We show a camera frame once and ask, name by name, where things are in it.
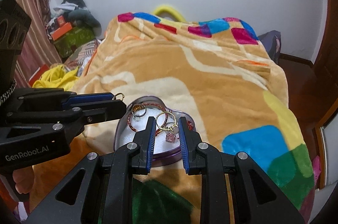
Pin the purple heart tin box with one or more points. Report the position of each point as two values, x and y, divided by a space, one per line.
167 146

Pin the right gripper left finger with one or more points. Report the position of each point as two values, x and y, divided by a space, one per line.
99 188

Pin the person's left hand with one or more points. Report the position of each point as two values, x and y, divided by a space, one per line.
24 179

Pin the green patterned cloth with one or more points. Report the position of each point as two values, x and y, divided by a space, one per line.
69 42

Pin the yellow chair back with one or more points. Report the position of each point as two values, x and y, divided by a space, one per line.
177 16

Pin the grey purple bag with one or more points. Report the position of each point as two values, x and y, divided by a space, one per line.
272 43

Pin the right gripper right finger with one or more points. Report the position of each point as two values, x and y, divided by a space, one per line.
234 188

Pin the yellow cartoon bedsheet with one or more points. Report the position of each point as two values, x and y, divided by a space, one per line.
59 76

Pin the striped pillow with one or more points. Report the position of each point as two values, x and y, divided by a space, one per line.
82 55

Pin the brown wooden door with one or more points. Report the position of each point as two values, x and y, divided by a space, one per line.
325 66

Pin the orange box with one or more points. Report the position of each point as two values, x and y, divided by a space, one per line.
58 33

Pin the pile of clothes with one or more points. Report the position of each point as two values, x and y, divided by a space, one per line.
76 13

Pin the white wardrobe sliding door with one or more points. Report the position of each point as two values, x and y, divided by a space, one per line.
328 133

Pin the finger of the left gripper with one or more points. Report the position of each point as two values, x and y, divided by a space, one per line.
52 98
89 112

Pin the colourful plush blanket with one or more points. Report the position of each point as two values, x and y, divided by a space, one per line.
221 75

